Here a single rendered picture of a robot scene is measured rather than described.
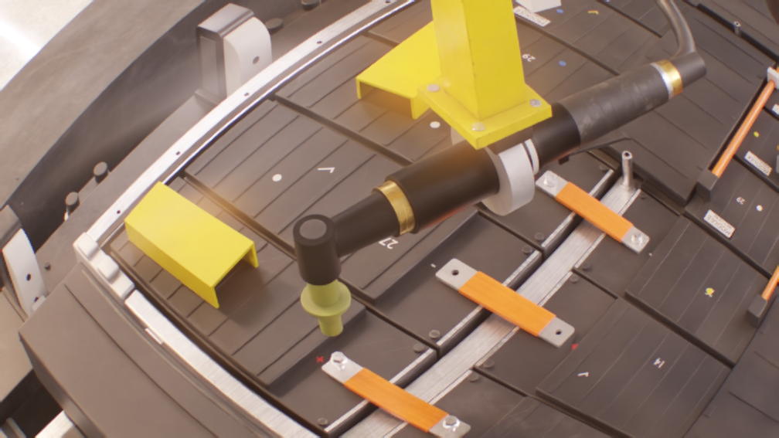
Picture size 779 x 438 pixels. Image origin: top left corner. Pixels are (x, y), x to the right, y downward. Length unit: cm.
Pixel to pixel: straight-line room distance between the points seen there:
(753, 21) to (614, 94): 58
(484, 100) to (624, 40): 52
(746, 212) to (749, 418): 33
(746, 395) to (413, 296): 43
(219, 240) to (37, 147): 57
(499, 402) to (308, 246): 22
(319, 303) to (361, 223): 8
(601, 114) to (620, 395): 27
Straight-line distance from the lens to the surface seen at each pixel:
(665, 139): 148
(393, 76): 150
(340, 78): 156
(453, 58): 115
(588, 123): 126
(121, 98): 196
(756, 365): 125
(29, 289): 155
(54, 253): 166
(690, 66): 137
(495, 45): 113
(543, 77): 155
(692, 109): 154
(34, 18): 412
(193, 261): 135
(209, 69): 175
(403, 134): 148
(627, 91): 130
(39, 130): 186
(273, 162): 147
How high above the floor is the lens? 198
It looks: 44 degrees down
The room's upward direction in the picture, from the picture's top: 7 degrees counter-clockwise
